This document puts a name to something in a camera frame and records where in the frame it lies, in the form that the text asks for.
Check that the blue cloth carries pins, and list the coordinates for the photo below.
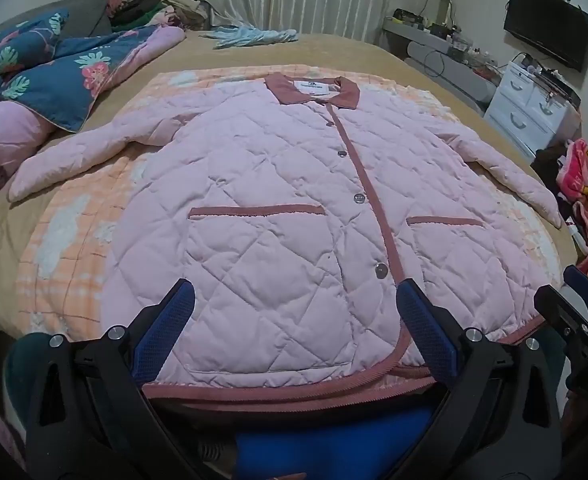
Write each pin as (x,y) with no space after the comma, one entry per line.
(324,440)

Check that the small tabletop mirror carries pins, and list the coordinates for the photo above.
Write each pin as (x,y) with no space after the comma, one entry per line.
(436,10)

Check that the blue floral quilt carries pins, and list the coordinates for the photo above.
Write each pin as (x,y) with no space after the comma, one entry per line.
(48,80)

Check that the pink quilted jacket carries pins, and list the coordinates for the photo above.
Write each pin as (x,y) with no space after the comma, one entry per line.
(274,210)

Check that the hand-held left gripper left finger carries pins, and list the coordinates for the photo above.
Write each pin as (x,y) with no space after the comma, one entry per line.
(166,330)

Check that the white drawer cabinet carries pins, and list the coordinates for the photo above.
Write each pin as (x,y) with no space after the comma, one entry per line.
(524,105)

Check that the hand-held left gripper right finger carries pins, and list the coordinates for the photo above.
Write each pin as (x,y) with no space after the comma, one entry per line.
(424,330)

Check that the light blue garment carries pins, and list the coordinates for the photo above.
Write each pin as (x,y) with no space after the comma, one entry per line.
(254,36)

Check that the black electronic device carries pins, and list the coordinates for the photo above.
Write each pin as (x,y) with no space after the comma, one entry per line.
(554,77)

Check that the orange checked bear blanket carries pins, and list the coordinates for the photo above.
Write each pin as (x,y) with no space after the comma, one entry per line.
(73,240)

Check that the grey padded headboard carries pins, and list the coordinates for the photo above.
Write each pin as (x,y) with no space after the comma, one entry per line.
(83,20)

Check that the pile of clothes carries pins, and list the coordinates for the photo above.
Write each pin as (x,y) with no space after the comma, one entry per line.
(143,10)

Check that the clutter of bottles and jars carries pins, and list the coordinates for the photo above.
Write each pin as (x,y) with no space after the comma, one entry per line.
(454,40)

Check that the grey dressing table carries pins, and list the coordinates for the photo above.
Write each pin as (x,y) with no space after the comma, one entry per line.
(424,35)

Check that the dark cloth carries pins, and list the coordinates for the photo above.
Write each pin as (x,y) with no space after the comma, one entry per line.
(549,170)

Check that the bed with tan sheet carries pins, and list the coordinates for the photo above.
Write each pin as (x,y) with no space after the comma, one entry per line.
(324,50)

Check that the black wall television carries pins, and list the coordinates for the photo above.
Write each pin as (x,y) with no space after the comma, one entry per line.
(549,25)

